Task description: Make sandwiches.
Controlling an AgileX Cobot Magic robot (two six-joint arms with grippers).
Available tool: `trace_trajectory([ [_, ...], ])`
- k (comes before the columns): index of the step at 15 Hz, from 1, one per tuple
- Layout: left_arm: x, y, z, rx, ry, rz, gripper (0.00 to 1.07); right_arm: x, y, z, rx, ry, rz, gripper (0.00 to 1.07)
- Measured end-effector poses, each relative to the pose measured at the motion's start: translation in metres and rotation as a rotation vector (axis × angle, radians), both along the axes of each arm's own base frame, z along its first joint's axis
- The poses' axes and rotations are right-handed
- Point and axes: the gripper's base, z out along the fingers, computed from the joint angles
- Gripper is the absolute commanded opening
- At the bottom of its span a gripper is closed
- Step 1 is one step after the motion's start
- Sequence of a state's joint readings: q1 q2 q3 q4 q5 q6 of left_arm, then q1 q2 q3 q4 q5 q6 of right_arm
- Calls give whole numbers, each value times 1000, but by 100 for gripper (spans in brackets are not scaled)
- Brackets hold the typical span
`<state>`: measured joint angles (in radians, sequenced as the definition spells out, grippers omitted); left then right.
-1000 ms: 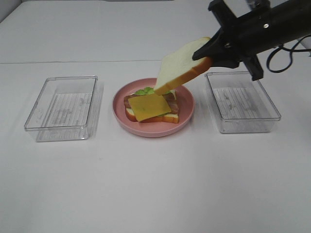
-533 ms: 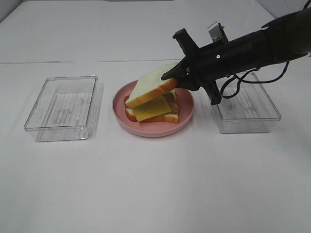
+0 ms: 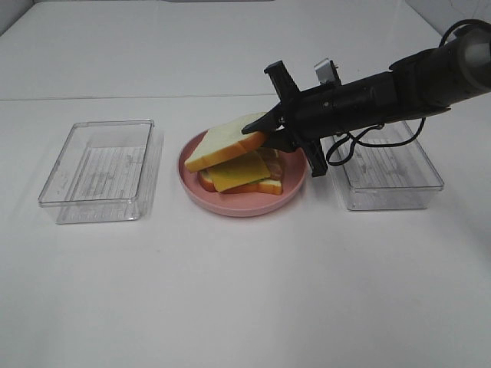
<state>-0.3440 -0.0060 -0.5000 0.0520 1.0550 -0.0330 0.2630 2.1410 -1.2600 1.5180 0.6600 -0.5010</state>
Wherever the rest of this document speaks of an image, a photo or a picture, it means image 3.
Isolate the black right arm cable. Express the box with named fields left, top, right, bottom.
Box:
left=325, top=18, right=491, bottom=168

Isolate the bread slice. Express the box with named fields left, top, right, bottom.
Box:
left=184, top=112, right=267, bottom=173
left=197, top=170, right=283, bottom=196

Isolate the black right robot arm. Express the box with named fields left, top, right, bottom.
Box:
left=242, top=19, right=490, bottom=177

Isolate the clear right plastic tray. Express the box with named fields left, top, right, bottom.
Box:
left=329, top=121, right=444, bottom=211

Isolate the pink round plate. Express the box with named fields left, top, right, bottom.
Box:
left=177, top=132, right=308, bottom=218

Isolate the clear plastic tray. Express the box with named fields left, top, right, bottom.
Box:
left=329, top=121, right=444, bottom=211
left=38, top=120, right=158, bottom=225

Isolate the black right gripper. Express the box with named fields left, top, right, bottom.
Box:
left=241, top=61, right=387, bottom=177

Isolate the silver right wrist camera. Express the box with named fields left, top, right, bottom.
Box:
left=314, top=58, right=341, bottom=86

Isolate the yellow cheese slice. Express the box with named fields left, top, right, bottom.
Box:
left=206, top=151, right=271, bottom=192

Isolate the clear left plastic tray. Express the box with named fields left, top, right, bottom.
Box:
left=38, top=120, right=158, bottom=225

